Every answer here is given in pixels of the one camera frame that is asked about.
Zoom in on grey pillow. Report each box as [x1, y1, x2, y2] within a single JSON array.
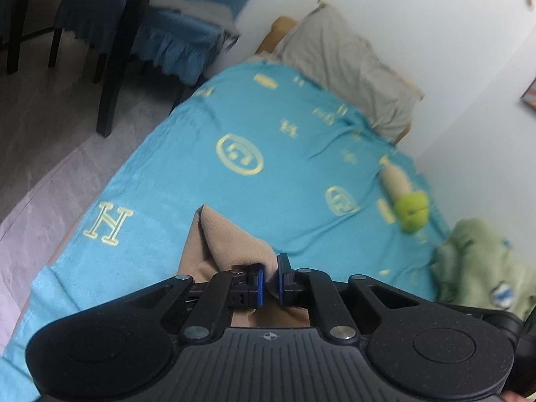
[[273, 1, 425, 141]]

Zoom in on light green fleece blanket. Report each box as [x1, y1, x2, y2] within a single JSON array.
[[430, 218, 535, 320]]

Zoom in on tan garment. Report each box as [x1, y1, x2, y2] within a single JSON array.
[[178, 205, 310, 329]]

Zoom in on green and beige plush toy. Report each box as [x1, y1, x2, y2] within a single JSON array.
[[379, 161, 430, 233]]

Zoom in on blue covered chair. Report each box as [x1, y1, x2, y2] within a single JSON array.
[[48, 0, 127, 83], [96, 0, 248, 137]]

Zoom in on turquoise patterned bed sheet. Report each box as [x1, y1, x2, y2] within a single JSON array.
[[1, 62, 446, 401]]

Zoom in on framed flower picture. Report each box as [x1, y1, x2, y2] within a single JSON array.
[[521, 80, 536, 111]]

